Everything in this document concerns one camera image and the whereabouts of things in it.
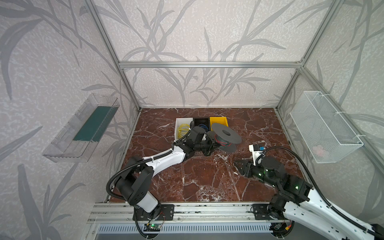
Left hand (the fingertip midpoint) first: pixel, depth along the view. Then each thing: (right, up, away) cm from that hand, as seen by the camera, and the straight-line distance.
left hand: (224, 141), depth 79 cm
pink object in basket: (+46, -4, -5) cm, 46 cm away
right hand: (+4, -7, -7) cm, 11 cm away
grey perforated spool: (+1, +2, +4) cm, 4 cm away
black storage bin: (-10, +11, +29) cm, 33 cm away
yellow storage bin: (+2, +11, +26) cm, 28 cm away
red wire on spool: (0, -2, +3) cm, 4 cm away
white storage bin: (-29, +10, +26) cm, 40 cm away
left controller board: (-36, -40, -8) cm, 55 cm away
